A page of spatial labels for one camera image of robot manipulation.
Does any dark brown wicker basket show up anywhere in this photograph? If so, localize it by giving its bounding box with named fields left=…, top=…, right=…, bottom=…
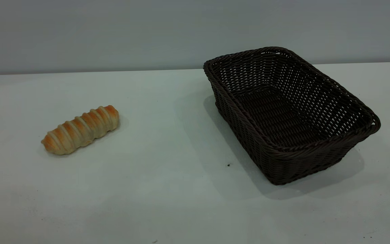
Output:
left=203, top=46, right=381, bottom=186

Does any striped golden bread roll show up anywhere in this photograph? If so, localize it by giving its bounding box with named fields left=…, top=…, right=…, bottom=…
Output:
left=41, top=105, right=120, bottom=156

